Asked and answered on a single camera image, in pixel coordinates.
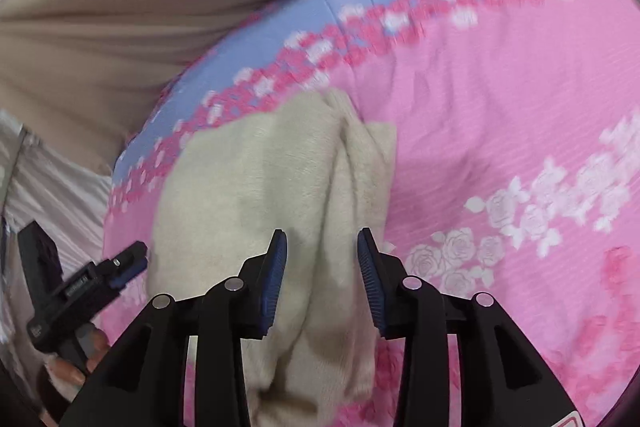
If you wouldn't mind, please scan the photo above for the white satin curtain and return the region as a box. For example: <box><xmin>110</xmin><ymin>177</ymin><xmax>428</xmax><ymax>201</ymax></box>
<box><xmin>0</xmin><ymin>109</ymin><xmax>113</xmax><ymax>358</ymax></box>

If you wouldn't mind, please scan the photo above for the cream sweater with black hearts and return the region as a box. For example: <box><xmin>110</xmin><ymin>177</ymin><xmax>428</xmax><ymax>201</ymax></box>
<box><xmin>150</xmin><ymin>88</ymin><xmax>398</xmax><ymax>427</ymax></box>

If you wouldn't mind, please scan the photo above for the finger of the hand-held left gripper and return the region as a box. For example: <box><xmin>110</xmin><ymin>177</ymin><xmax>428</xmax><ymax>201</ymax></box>
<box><xmin>97</xmin><ymin>242</ymin><xmax>149</xmax><ymax>275</ymax></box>
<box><xmin>107</xmin><ymin>263</ymin><xmax>147</xmax><ymax>290</ymax></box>

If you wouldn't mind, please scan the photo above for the person's left hand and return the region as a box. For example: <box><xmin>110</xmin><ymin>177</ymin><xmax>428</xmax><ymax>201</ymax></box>
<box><xmin>42</xmin><ymin>324</ymin><xmax>111</xmax><ymax>400</ymax></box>

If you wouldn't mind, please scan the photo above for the pink and blue floral bedsheet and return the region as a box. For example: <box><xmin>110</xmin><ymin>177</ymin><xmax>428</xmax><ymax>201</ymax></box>
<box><xmin>95</xmin><ymin>0</ymin><xmax>640</xmax><ymax>427</ymax></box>

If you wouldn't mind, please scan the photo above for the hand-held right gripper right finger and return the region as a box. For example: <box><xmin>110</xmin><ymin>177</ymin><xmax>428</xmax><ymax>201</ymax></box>
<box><xmin>356</xmin><ymin>227</ymin><xmax>581</xmax><ymax>427</ymax></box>

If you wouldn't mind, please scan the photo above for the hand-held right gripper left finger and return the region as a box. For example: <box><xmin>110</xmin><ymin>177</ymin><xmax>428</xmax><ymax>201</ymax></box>
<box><xmin>59</xmin><ymin>229</ymin><xmax>288</xmax><ymax>427</ymax></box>

